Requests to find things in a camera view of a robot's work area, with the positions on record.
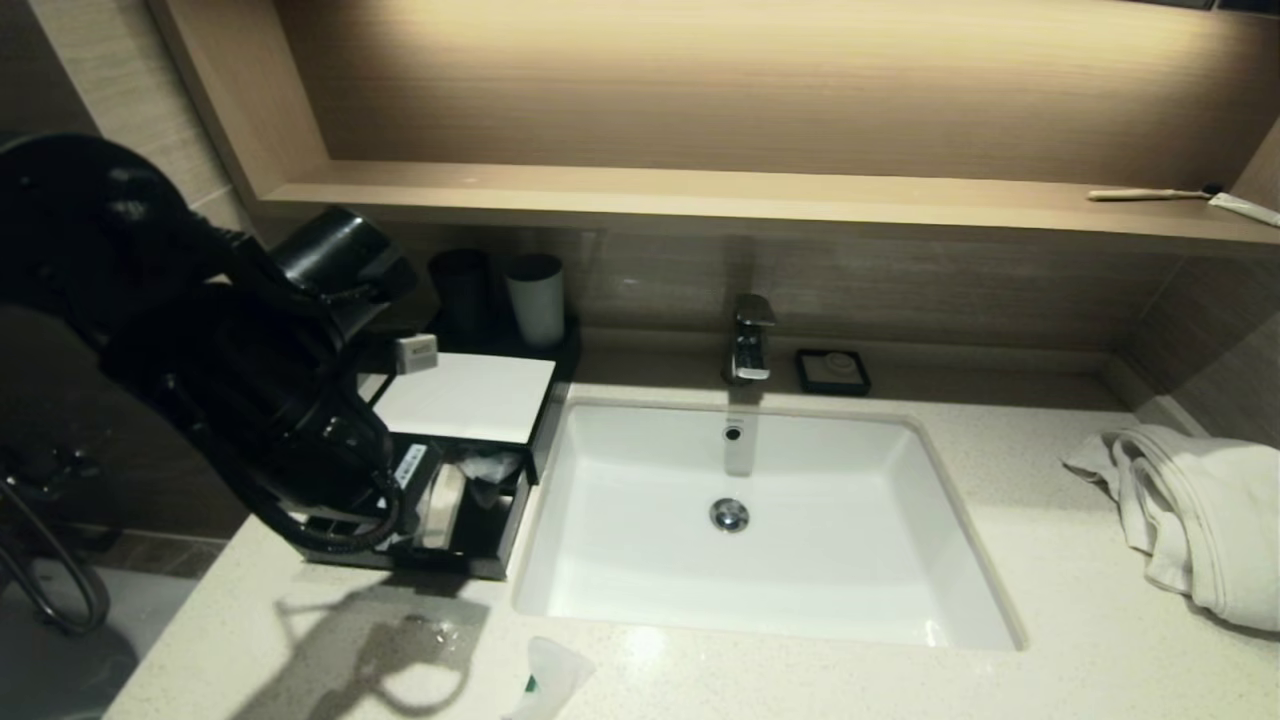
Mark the black box drawer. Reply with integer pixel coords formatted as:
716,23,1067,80
290,435,533,583

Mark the small clear green-print packet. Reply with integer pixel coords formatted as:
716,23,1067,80
500,635,597,720

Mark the black amenity box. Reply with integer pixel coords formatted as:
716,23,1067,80
360,312,583,486

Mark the white oblong amenity packet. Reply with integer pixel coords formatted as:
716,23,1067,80
418,462,467,553

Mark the crumpled clear plastic packet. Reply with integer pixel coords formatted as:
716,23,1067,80
455,447,524,511

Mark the black cup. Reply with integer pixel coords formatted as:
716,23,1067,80
428,248,493,336

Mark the white cup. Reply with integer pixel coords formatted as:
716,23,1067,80
504,253,566,348

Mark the chrome faucet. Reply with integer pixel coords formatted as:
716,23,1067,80
722,292,778,386

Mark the white rectangular sink basin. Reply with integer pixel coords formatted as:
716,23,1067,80
512,395,1029,653

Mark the black square soap dish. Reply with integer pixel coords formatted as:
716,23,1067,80
795,347,871,397

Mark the beige toothbrush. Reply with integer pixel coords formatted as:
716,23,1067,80
1087,186,1223,203

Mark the white folded towel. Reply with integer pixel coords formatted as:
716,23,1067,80
1060,424,1280,634

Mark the white toothpaste tube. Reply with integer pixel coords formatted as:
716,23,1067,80
1207,192,1280,229

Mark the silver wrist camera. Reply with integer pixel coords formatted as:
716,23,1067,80
395,335,440,376

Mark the thick black cable loop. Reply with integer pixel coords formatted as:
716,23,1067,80
0,450,111,638

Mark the wooden wall shelf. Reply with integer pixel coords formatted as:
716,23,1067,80
250,160,1280,263

